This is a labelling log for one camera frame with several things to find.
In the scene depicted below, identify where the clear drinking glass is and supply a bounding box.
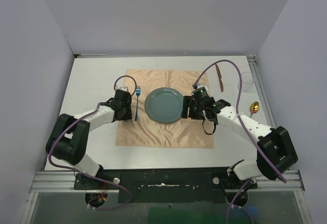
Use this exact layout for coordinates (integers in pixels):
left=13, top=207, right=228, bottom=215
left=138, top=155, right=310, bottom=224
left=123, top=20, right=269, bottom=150
left=237, top=72, right=254, bottom=93

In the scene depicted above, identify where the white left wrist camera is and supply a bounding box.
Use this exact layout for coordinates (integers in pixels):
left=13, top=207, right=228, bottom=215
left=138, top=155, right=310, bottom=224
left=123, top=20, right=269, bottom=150
left=118, top=86, right=129, bottom=92

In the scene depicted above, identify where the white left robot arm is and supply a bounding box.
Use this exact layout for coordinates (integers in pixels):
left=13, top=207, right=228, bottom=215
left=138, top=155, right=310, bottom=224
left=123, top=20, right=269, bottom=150
left=45, top=86, right=132, bottom=189

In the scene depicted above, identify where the iridescent gold spoon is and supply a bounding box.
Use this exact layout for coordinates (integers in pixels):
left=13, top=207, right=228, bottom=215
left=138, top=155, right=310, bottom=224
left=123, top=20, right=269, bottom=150
left=249, top=101, right=260, bottom=118

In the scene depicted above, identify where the copper table knife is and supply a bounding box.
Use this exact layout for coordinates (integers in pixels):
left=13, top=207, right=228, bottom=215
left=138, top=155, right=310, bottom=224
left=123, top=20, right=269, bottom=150
left=215, top=64, right=224, bottom=92

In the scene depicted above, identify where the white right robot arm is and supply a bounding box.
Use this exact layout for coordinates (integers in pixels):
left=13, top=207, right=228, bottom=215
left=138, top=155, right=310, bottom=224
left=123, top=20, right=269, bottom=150
left=181, top=87, right=298, bottom=188

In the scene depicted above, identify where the blue fork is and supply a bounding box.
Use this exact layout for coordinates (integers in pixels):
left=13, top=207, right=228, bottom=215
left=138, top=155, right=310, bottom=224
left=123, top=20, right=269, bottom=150
left=134, top=85, right=141, bottom=122

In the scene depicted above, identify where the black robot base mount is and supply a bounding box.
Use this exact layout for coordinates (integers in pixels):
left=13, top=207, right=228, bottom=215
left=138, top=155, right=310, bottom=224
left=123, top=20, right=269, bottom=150
left=74, top=167, right=244, bottom=204

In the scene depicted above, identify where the teal round plate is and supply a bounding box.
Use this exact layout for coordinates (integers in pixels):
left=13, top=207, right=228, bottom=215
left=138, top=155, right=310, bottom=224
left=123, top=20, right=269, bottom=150
left=145, top=87, right=183, bottom=124

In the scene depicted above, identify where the peach satin cloth napkin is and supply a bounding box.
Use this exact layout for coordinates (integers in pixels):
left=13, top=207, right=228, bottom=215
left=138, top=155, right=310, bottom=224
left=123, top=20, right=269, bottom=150
left=115, top=69, right=214, bottom=149

